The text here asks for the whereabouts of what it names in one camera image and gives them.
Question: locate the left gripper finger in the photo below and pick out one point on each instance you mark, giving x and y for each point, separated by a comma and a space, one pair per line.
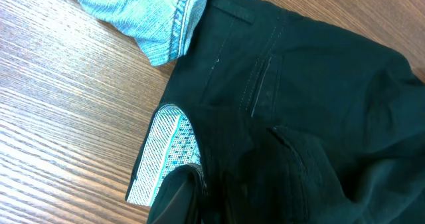
182, 209

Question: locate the black shorts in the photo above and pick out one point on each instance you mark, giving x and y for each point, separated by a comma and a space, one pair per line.
278, 118

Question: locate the folded light blue jeans shorts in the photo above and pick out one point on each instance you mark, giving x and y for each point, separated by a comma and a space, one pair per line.
162, 29

